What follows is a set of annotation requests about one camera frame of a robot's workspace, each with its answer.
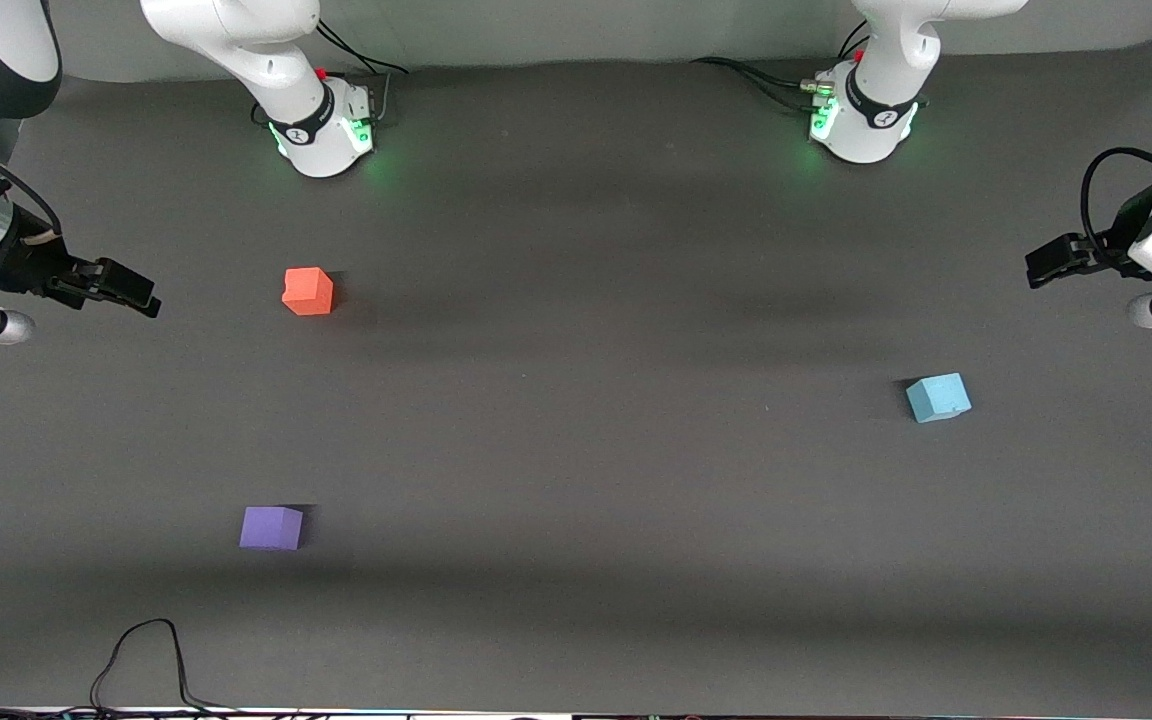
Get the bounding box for black arm base cables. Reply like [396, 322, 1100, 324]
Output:
[691, 20, 872, 116]
[314, 18, 409, 127]

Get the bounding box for black right arm base cables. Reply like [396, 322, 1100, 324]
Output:
[314, 18, 409, 127]

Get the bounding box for black left arm base cables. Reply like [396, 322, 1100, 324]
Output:
[691, 20, 872, 116]

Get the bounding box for purple foam block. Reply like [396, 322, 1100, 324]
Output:
[239, 506, 305, 552]

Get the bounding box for light blue foam block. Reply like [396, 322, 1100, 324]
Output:
[905, 372, 973, 424]

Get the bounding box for orange foam block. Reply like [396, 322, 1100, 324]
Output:
[282, 267, 335, 317]

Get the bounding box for black looped table cable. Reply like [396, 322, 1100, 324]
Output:
[0, 618, 257, 719]

